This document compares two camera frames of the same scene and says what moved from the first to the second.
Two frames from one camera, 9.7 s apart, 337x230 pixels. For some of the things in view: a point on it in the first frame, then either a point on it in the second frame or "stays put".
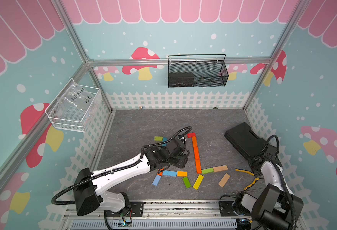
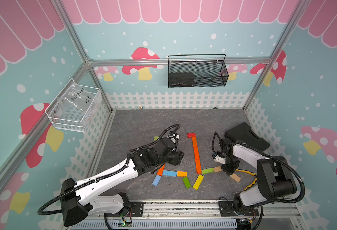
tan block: x=224 y=179 -> x=235 y=177
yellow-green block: x=207 y=170 stays put
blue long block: x=170 y=173 stays put
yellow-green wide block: x=198 y=181 stays put
